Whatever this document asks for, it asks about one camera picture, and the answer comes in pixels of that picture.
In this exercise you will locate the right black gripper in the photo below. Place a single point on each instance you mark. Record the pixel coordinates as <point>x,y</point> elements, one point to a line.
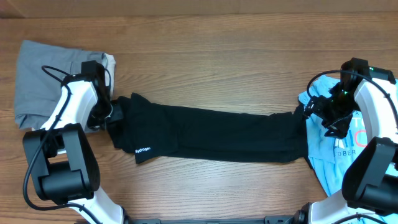
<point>316,107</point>

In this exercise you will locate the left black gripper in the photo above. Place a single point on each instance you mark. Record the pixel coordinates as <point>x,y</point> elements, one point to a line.
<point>119,113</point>

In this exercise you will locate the black t-shirt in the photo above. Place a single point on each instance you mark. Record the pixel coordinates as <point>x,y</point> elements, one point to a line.
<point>150,130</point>

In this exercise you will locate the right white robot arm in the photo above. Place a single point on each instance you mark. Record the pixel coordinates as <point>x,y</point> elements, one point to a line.
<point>352,73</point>

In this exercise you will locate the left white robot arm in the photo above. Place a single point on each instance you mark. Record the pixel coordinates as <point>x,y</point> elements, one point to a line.
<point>62,169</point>

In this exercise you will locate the light blue printed t-shirt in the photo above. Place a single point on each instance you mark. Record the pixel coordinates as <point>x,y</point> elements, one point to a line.
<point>348,167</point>

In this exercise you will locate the grey folded trousers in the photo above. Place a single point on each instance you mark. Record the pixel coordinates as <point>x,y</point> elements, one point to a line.
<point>36,93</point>

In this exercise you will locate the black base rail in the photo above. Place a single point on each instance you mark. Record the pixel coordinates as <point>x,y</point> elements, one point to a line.
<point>284,219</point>

